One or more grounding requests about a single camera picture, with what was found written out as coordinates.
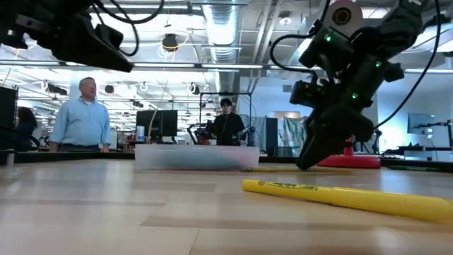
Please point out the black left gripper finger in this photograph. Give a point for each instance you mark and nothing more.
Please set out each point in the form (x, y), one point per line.
(95, 53)

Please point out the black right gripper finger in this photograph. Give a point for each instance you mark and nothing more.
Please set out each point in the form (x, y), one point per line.
(316, 147)

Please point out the yellow highlighter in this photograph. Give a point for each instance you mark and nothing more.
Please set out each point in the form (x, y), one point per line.
(354, 198)

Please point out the dark green pencil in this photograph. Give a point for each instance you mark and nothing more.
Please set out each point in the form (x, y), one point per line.
(414, 168)

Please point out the clear box with pink lid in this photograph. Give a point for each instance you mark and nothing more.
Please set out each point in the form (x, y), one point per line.
(196, 157)

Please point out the black background robot arm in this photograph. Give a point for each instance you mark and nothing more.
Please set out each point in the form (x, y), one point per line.
(200, 136)
(435, 124)
(246, 134)

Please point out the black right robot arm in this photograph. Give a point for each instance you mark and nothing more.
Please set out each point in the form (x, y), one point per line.
(389, 32)

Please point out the clear plastic sheet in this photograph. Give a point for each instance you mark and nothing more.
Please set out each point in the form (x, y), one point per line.
(288, 134)

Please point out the red desk lamp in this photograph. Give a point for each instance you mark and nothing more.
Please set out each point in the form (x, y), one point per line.
(354, 161)

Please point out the black speaker cabinet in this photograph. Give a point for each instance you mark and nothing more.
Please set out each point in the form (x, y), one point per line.
(272, 138)

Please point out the person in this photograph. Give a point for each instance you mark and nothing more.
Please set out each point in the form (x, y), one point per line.
(228, 129)
(81, 120)
(26, 127)

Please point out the black ceiling device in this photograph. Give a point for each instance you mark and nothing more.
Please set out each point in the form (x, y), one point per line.
(170, 42)

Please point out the long ceiling light strip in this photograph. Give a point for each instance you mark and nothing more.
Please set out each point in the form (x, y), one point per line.
(177, 65)

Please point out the white cup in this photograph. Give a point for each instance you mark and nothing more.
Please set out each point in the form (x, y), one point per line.
(140, 134)

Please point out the black monitor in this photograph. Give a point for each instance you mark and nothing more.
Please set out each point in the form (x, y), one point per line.
(163, 124)

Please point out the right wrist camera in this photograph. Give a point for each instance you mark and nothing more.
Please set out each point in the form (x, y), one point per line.
(304, 93)

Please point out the wall screen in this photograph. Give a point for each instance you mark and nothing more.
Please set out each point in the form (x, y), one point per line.
(421, 123)

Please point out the silver ventilation duct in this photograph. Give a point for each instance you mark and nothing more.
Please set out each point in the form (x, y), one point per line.
(223, 35)

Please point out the small grey post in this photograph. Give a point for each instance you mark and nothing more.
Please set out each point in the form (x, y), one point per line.
(10, 157)

